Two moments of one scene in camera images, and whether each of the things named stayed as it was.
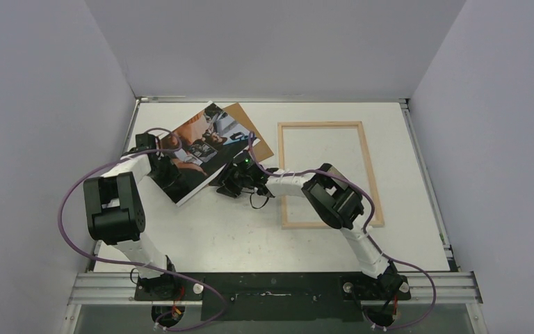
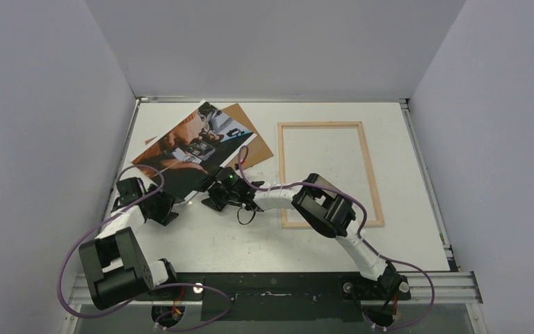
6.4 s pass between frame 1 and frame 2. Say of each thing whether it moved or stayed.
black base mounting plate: stayed
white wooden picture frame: stayed
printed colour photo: stayed
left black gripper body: moved
